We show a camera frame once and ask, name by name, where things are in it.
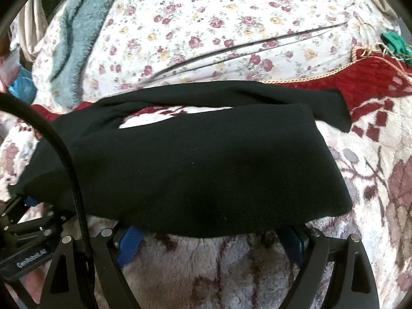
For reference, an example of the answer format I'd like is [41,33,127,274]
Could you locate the green clip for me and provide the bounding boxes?
[381,31,411,65]

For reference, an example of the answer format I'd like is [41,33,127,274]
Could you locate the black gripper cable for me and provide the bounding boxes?
[0,92,97,309]

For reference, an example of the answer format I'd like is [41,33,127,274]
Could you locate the black pants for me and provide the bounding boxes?
[7,79,354,239]

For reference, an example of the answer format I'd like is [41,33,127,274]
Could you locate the beige curtain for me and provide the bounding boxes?
[17,0,48,63]

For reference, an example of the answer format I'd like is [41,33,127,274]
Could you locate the red white plush blanket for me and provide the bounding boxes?
[0,46,412,309]

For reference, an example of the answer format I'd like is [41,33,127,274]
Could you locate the teal fleece jacket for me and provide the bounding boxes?
[50,0,114,109]

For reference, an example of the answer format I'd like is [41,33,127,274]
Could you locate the blue plastic bag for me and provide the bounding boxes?
[8,66,37,105]

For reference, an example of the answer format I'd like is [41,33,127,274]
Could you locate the floral white quilt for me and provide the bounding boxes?
[32,0,399,112]

